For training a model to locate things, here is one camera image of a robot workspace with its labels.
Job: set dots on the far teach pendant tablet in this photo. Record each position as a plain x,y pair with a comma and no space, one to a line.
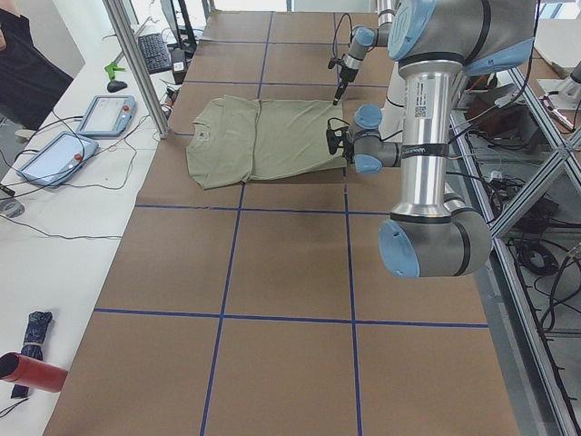
107,116

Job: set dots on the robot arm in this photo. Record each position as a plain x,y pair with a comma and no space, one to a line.
436,46
362,40

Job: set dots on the teach pendant tablet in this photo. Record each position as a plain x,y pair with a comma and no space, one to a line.
59,160
107,116

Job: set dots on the folded dark blue umbrella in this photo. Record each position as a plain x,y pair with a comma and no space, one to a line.
35,333

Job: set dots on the olive green long-sleeve shirt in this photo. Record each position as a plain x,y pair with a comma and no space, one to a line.
238,140

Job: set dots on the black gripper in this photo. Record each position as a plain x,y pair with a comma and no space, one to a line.
345,147
343,78

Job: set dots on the black computer mouse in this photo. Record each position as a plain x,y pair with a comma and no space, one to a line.
115,86

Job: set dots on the red cylinder bottle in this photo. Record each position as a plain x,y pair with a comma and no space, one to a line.
32,373

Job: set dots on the aluminium frame rail structure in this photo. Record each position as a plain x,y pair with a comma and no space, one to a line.
521,169

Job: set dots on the near teach pendant tablet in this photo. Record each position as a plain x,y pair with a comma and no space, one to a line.
59,160

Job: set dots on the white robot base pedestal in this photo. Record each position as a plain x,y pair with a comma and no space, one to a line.
395,104

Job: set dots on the person in black shirt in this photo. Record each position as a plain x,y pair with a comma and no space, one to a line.
31,85

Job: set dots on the aluminium frame post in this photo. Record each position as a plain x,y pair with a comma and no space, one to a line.
122,27

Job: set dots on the green plastic tool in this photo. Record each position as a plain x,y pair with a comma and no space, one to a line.
111,69

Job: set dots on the black keyboard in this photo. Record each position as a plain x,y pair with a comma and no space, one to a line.
155,53

